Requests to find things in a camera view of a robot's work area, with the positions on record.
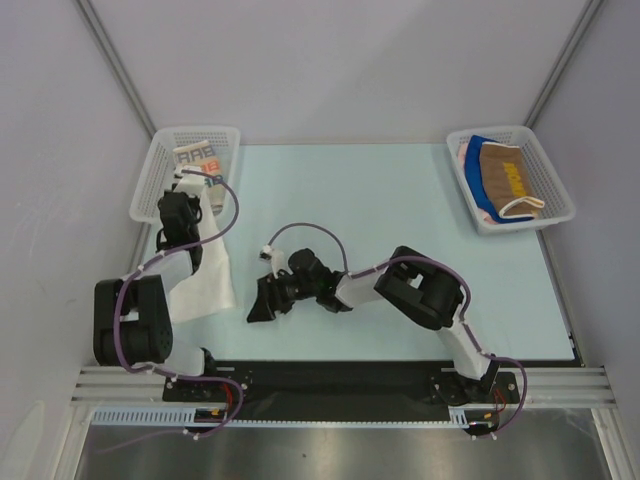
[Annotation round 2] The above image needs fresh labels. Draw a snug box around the white towel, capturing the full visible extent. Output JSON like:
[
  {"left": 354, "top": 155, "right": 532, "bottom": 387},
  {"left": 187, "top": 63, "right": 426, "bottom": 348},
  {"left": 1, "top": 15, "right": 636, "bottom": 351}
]
[{"left": 167, "top": 192, "right": 239, "bottom": 324}]

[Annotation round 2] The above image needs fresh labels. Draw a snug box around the rabbit print towel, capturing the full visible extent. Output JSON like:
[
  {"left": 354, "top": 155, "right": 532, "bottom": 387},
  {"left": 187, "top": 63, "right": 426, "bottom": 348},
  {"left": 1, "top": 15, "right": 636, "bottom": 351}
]
[{"left": 173, "top": 140, "right": 225, "bottom": 214}]

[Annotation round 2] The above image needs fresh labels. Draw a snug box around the brown towel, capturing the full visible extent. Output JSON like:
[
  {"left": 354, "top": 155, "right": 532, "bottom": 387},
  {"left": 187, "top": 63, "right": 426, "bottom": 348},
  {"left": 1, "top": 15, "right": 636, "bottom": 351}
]
[{"left": 479, "top": 142, "right": 545, "bottom": 221}]

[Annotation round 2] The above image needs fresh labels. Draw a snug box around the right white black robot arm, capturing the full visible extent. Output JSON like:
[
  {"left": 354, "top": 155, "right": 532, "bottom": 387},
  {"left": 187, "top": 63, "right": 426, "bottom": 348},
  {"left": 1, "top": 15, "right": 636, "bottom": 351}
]
[{"left": 247, "top": 245, "right": 499, "bottom": 402}]

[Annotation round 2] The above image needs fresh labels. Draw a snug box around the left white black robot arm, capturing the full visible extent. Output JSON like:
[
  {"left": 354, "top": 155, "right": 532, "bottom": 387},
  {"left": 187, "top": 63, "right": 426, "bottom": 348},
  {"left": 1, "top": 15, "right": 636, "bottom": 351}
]
[{"left": 93, "top": 192, "right": 220, "bottom": 400}]

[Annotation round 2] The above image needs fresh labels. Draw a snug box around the left white plastic basket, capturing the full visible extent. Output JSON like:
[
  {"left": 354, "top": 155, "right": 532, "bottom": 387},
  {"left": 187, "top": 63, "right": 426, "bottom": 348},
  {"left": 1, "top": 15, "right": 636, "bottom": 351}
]
[{"left": 129, "top": 125, "right": 241, "bottom": 224}]

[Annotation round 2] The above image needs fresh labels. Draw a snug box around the white plastic basket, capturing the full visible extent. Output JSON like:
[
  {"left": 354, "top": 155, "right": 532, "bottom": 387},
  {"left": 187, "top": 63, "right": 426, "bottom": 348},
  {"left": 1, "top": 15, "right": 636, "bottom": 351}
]
[
  {"left": 129, "top": 125, "right": 241, "bottom": 224},
  {"left": 446, "top": 125, "right": 576, "bottom": 235}
]

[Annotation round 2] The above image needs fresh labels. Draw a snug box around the blue towel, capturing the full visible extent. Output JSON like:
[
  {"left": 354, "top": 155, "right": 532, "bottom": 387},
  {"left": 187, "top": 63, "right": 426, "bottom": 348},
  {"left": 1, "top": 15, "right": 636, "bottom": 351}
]
[{"left": 464, "top": 135, "right": 514, "bottom": 224}]

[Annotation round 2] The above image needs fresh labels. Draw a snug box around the pink towel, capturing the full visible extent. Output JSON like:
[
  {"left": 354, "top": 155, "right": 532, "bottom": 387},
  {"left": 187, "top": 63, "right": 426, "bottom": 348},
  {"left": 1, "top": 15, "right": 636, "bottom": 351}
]
[{"left": 457, "top": 142, "right": 494, "bottom": 224}]

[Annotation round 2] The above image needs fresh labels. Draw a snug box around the right white plastic basket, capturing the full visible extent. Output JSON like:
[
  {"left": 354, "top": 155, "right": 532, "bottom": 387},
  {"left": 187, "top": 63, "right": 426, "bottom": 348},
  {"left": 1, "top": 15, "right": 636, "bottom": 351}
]
[{"left": 446, "top": 125, "right": 576, "bottom": 235}]

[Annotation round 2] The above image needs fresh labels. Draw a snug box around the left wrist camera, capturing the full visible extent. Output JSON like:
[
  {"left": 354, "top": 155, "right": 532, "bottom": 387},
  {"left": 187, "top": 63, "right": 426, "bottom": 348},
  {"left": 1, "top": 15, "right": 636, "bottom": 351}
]
[{"left": 170, "top": 166, "right": 209, "bottom": 200}]

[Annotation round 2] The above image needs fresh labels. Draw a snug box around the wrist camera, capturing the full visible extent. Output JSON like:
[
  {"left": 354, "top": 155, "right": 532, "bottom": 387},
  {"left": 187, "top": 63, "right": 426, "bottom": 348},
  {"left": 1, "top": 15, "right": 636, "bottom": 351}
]
[
  {"left": 170, "top": 166, "right": 209, "bottom": 200},
  {"left": 259, "top": 244, "right": 288, "bottom": 278}
]

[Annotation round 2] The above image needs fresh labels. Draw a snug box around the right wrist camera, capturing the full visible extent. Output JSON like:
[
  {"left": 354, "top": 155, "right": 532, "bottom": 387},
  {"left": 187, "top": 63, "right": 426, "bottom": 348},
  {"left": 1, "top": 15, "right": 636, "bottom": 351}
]
[{"left": 259, "top": 244, "right": 288, "bottom": 278}]

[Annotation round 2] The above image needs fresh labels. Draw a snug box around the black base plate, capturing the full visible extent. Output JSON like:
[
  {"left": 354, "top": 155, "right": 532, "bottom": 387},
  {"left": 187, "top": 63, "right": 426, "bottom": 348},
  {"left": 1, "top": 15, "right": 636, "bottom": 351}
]
[{"left": 162, "top": 361, "right": 524, "bottom": 420}]

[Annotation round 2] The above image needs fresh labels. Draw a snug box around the white slotted cable duct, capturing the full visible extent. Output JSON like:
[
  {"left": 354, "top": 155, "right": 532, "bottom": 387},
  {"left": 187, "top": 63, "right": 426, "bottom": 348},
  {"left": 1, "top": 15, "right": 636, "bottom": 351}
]
[{"left": 91, "top": 406, "right": 495, "bottom": 429}]

